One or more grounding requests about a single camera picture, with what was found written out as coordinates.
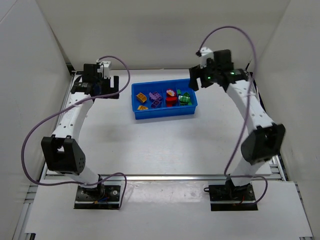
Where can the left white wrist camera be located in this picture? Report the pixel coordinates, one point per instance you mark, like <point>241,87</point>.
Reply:
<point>104,69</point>

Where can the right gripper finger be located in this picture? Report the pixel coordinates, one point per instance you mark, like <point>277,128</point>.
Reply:
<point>194,74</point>
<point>206,82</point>

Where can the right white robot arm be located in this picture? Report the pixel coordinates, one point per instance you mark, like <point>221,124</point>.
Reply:
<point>265,137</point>

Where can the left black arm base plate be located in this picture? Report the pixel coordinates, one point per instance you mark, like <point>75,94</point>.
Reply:
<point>103,197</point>

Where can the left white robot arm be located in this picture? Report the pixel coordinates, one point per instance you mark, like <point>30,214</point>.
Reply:
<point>61,150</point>

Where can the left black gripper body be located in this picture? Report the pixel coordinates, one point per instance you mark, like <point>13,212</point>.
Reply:
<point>110,88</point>

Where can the yellow lego brick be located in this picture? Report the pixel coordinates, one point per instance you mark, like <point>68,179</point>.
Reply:
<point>141,97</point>
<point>142,107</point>

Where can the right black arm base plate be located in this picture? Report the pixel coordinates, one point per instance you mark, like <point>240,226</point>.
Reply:
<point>239,199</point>

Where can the green lego brick bottom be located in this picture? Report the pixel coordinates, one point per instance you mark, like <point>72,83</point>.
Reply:
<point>182,103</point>

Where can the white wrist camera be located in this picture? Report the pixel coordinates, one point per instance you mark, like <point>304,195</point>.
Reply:
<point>104,69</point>
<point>204,53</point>

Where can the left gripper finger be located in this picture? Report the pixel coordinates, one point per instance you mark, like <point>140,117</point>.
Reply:
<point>109,96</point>
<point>116,81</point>

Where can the red long lego brick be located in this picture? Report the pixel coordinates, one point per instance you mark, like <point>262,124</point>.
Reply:
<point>171,99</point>

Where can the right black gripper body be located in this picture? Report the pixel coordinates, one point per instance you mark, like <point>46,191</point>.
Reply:
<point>200,75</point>

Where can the purple lego brick studs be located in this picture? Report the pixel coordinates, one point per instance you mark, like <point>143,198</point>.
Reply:
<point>156,104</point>

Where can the red half-round lego brick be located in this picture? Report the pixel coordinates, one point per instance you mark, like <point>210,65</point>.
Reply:
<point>170,103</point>

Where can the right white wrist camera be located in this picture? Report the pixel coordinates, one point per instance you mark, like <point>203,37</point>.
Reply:
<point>204,53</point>

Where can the blue divided plastic bin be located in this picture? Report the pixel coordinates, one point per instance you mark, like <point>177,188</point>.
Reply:
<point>161,87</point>

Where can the red oval lego brick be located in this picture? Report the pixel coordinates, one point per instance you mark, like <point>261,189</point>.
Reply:
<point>170,93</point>

